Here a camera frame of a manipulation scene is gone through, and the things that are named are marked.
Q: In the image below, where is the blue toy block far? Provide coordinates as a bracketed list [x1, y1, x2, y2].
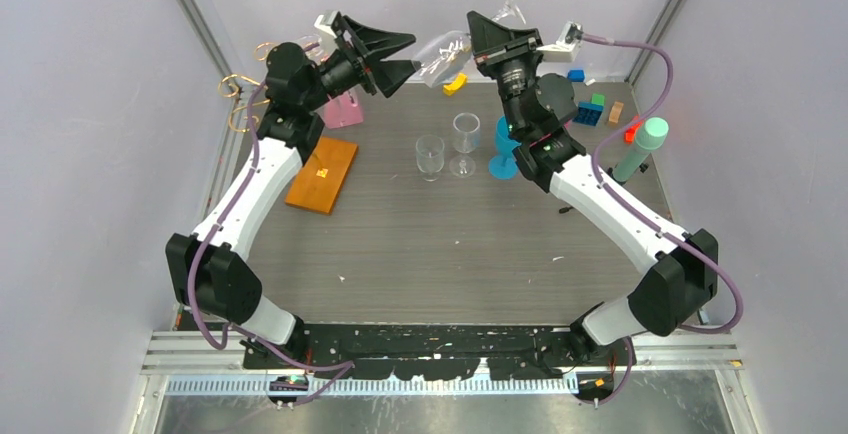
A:
[567, 69, 586, 83]

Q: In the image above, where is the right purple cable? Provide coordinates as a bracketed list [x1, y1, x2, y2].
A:
[580, 33, 745, 408]

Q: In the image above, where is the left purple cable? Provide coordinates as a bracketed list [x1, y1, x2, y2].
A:
[186, 79, 359, 408]

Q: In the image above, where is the clear wine glass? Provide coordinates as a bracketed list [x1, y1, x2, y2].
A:
[449, 112, 481, 178]
[297, 35, 327, 64]
[413, 0, 527, 88]
[415, 135, 445, 182]

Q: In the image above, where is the orange wooden rack base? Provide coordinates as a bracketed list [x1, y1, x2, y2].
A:
[284, 136, 359, 215]

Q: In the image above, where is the blue wine glass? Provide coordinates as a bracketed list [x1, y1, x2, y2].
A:
[488, 117, 518, 180]

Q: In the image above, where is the purple cable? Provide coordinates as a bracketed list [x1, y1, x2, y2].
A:
[186, 79, 359, 408]
[580, 33, 745, 408]

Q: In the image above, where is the yellow toy piece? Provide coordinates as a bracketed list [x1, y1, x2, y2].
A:
[442, 73, 468, 97]

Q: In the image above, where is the tan wooden block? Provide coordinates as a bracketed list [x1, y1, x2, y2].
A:
[607, 101, 624, 126]

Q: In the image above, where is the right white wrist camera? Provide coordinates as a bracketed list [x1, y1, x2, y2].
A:
[537, 21, 584, 63]

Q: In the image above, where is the gold wire glass rack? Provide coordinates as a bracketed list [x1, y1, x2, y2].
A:
[217, 33, 359, 171]

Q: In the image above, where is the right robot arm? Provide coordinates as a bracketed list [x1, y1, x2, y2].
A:
[466, 11, 718, 365]

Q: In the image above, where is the clear wine glass top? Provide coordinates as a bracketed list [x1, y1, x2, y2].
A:
[297, 35, 327, 64]

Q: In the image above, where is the mint green cylinder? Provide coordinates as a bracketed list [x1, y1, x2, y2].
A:
[611, 117, 670, 183]

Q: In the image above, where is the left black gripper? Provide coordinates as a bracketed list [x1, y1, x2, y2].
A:
[303, 19, 423, 113]

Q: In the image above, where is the blue studded toy block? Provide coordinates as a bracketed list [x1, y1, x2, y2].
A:
[573, 101, 604, 127]

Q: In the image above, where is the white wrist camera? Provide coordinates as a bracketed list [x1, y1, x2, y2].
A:
[537, 21, 584, 63]
[314, 10, 340, 52]

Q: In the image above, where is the pink wine glass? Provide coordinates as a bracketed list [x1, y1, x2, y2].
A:
[563, 119, 637, 145]

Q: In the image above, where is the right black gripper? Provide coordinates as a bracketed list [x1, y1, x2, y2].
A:
[465, 14, 544, 138]

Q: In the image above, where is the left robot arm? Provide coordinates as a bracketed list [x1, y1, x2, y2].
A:
[165, 11, 418, 368]

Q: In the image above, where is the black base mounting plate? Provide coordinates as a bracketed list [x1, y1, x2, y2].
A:
[242, 323, 634, 381]

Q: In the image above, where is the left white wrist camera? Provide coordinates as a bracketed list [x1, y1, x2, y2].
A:
[314, 10, 340, 52]

